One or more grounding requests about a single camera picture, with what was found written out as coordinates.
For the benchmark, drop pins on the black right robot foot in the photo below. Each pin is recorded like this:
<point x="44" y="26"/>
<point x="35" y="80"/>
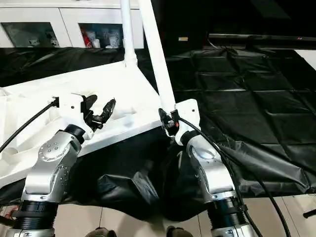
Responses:
<point x="180" y="232"/>

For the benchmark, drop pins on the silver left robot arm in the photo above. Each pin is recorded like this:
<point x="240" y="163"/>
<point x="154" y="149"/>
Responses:
<point x="49" y="168"/>

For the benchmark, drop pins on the white cabinet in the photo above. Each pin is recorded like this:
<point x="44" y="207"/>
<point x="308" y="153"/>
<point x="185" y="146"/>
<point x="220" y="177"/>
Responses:
<point x="49" y="17"/>

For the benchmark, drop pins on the black plastic mat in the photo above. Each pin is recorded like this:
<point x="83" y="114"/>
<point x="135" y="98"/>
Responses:
<point x="256" y="98"/>

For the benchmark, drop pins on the grey metal bar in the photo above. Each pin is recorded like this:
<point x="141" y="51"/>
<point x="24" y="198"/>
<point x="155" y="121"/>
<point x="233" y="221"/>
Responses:
<point x="261" y="38"/>

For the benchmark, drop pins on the white board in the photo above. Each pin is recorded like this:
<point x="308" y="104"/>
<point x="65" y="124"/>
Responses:
<point x="308" y="57"/>

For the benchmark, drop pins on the white plastic table leg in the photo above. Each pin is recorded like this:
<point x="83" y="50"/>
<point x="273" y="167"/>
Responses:
<point x="159" y="54"/>
<point x="127" y="29"/>

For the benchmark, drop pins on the red carton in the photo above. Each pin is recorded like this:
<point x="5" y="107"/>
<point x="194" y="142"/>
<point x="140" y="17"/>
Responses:
<point x="86" y="38"/>

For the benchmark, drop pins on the black robot foot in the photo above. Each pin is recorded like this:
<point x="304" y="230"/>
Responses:
<point x="101" y="232"/>
<point x="180" y="232"/>

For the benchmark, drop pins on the black left robot foot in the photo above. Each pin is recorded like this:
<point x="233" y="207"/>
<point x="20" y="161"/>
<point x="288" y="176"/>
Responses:
<point x="101" y="232"/>

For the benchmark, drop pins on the black tripod stand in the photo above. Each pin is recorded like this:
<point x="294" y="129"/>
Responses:
<point x="310" y="214"/>

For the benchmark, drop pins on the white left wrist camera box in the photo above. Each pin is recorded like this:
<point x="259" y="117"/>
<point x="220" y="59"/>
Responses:
<point x="74" y="111"/>

